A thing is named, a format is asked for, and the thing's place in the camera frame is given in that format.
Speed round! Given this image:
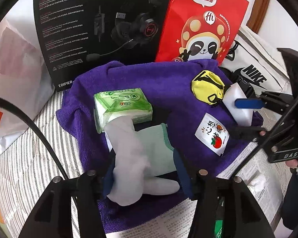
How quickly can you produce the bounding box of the white foam sponge block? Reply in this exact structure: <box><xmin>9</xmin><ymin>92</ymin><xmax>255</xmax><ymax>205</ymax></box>
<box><xmin>222</xmin><ymin>83</ymin><xmax>253</xmax><ymax>127</ymax></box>

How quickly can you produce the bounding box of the yellow pouch with black straps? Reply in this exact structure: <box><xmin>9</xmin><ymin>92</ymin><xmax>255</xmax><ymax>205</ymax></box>
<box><xmin>191</xmin><ymin>70</ymin><xmax>225</xmax><ymax>105</ymax></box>

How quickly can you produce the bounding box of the white and mint glove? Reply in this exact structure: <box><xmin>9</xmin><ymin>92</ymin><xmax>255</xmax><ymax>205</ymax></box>
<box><xmin>104</xmin><ymin>116</ymin><xmax>180</xmax><ymax>206</ymax></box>

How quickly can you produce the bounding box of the white tomato print packet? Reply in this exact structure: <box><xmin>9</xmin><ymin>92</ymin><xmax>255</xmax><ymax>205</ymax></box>
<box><xmin>195</xmin><ymin>113</ymin><xmax>230</xmax><ymax>157</ymax></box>

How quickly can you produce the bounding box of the green tissue pack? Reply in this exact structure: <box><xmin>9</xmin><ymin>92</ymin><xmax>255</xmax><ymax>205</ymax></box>
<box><xmin>94</xmin><ymin>88</ymin><xmax>153</xmax><ymax>134</ymax></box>

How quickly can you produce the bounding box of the person's right hand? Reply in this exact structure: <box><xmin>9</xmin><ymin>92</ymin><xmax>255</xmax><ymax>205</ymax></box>
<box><xmin>259</xmin><ymin>130</ymin><xmax>298</xmax><ymax>175</ymax></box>

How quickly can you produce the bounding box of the newspaper sheet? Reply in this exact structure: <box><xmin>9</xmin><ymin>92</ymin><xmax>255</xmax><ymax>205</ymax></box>
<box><xmin>106</xmin><ymin>138</ymin><xmax>289</xmax><ymax>238</ymax></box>

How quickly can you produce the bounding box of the white Nike waist bag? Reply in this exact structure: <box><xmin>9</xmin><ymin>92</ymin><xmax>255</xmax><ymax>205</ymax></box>
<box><xmin>221</xmin><ymin>25</ymin><xmax>292</xmax><ymax>96</ymax></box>

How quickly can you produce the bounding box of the purple towel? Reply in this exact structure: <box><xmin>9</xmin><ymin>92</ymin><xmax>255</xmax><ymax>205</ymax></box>
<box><xmin>55</xmin><ymin>59</ymin><xmax>264</xmax><ymax>234</ymax></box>

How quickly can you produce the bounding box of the striped bed quilt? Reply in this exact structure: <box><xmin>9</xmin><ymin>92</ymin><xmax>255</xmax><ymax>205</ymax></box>
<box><xmin>0</xmin><ymin>92</ymin><xmax>291</xmax><ymax>237</ymax></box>

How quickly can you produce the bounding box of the red panda paper bag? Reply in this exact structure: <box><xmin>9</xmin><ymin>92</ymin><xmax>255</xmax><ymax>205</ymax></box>
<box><xmin>156</xmin><ymin>0</ymin><xmax>249</xmax><ymax>62</ymax></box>

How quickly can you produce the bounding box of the white Miniso plastic bag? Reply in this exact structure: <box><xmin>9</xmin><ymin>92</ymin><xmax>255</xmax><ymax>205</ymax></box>
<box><xmin>0</xmin><ymin>17</ymin><xmax>56</xmax><ymax>160</ymax></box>

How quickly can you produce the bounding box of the black headset box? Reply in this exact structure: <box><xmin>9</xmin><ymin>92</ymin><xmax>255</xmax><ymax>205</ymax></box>
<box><xmin>34</xmin><ymin>0</ymin><xmax>169</xmax><ymax>91</ymax></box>

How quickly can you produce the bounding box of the brown wooden door frame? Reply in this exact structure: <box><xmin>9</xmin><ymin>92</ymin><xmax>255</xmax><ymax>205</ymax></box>
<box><xmin>247</xmin><ymin>0</ymin><xmax>270</xmax><ymax>34</ymax></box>

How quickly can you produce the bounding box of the black cable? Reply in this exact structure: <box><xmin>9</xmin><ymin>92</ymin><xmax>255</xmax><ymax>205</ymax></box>
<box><xmin>0</xmin><ymin>94</ymin><xmax>71</xmax><ymax>181</ymax></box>

